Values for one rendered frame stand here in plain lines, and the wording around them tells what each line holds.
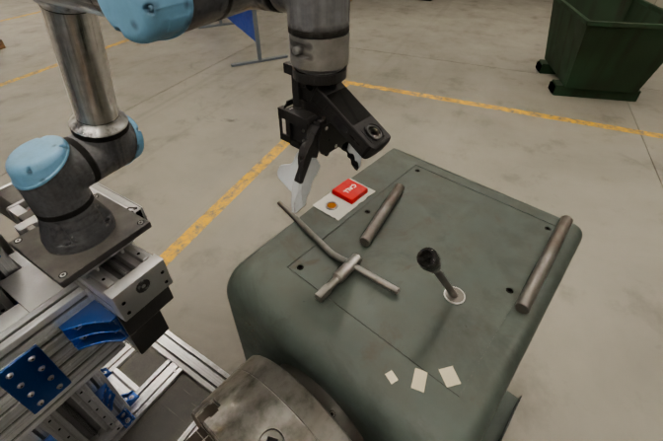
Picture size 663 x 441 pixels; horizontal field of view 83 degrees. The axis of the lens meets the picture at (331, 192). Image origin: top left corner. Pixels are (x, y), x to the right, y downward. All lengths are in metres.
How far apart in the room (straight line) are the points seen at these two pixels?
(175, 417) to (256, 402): 1.19
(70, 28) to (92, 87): 0.12
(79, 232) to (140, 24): 0.67
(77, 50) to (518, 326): 0.90
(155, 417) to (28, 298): 0.86
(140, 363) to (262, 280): 1.31
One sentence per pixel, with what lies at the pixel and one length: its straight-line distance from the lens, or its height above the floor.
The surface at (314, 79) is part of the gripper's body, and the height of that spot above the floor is 1.62.
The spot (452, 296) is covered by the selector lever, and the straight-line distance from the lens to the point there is 0.69.
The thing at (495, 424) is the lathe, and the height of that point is 0.54.
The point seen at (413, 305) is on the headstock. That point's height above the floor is 1.25.
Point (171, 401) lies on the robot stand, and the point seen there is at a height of 0.21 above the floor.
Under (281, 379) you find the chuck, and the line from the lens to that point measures 0.62.
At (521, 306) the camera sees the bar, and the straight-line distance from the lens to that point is 0.71.
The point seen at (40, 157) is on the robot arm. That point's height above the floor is 1.39.
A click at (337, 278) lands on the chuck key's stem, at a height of 1.27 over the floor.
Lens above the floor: 1.80
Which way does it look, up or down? 39 degrees down
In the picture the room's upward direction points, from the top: straight up
